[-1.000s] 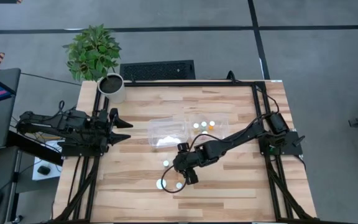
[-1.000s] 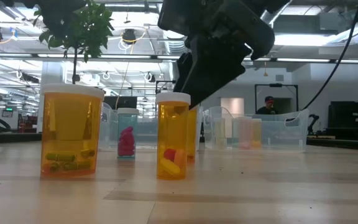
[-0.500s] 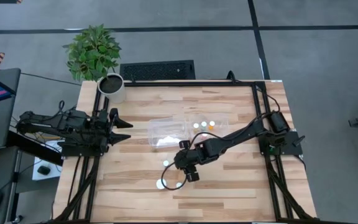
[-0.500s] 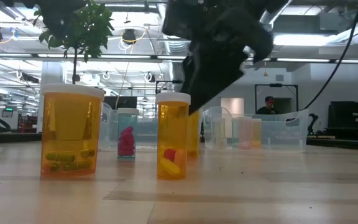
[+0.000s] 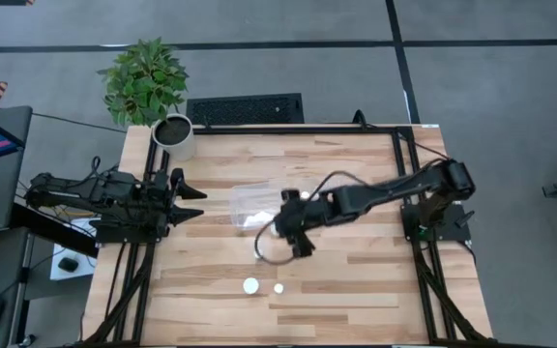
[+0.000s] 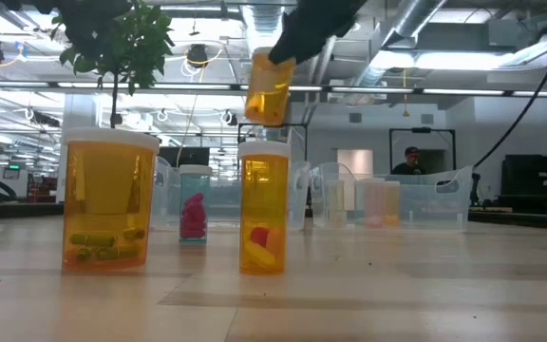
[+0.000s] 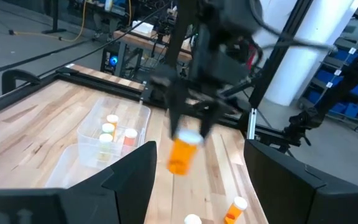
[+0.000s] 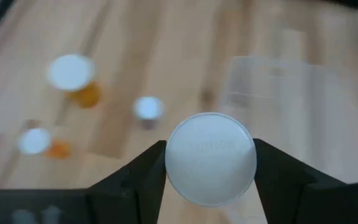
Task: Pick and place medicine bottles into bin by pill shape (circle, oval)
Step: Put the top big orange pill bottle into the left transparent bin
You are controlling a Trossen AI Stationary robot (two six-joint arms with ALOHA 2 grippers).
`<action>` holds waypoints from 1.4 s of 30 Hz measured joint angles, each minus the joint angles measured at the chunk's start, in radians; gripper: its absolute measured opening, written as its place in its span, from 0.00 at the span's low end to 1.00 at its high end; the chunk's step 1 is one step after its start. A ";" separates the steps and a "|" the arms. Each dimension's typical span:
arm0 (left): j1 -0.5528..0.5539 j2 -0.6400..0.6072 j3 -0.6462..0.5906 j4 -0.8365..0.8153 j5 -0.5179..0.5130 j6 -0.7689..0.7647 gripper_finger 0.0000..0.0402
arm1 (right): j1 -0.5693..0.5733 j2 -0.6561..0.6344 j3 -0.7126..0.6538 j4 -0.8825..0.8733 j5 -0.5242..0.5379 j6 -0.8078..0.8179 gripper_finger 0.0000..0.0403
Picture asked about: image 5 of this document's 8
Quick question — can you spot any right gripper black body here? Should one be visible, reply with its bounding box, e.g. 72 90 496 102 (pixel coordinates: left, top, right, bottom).
277 191 338 239

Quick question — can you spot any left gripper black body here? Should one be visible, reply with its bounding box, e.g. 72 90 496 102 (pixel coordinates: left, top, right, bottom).
134 168 176 231

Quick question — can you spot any white round plant pot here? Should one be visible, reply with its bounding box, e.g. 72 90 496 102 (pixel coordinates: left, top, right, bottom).
151 113 196 162

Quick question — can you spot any black floor vent grille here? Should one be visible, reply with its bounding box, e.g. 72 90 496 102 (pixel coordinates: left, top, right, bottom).
186 93 306 126

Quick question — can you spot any white paper sheet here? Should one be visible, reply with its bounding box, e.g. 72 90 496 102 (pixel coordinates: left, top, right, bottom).
49 217 99 282

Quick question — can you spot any small black device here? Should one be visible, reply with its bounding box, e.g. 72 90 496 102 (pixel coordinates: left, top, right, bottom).
57 256 80 273

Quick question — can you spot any green leafy plant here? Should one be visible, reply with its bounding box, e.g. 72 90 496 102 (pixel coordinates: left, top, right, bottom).
97 37 191 128

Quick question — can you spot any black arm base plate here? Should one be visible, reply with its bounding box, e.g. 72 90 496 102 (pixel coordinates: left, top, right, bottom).
89 217 163 245
400 202 472 243

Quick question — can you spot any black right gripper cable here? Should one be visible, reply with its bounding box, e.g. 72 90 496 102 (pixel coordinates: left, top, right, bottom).
253 169 357 267

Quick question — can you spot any thin black floor cable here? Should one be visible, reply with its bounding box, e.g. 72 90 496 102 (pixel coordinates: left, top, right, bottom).
31 112 128 133

